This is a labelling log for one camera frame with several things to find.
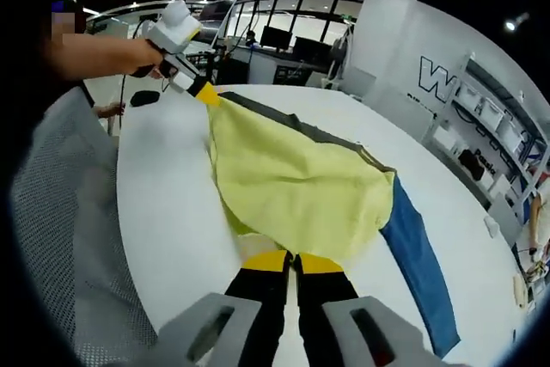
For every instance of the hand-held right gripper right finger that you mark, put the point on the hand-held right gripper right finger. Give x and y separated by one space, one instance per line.
326 298

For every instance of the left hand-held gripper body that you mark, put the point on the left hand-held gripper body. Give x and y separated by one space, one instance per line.
172 32

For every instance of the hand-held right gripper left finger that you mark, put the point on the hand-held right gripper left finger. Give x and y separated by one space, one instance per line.
258 298

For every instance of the yellow garment with dark sleeves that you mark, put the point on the yellow garment with dark sleeves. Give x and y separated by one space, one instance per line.
292 169

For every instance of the person's left hand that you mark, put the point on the person's left hand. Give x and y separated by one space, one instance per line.
148 62

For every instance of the black box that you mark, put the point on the black box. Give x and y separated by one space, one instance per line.
232 71

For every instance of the large dark display screen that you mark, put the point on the large dark display screen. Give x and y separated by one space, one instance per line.
219 19

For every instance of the black oval object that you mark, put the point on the black oval object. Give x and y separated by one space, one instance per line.
144 98

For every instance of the white office desk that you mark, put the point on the white office desk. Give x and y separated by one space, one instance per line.
283 70

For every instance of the black computer monitor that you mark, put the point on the black computer monitor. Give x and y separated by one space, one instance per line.
276 37
313 49

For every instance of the white floor stand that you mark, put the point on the white floor stand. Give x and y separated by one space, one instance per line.
341 55

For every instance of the white crumpled cloth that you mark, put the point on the white crumpled cloth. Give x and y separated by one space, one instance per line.
490 226

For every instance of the grey mesh chair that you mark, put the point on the grey mesh chair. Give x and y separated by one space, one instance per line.
56 195

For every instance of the wooden board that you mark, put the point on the wooden board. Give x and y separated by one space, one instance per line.
520 290

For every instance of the black bag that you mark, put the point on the black bag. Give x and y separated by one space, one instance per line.
470 164

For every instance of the grey chair back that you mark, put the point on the grey chair back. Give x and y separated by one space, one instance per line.
506 217

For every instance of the grey metal shelf rack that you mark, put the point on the grey metal shelf rack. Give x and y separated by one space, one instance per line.
494 126

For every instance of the white storage bin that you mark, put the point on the white storage bin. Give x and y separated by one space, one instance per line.
511 132
492 113
469 96

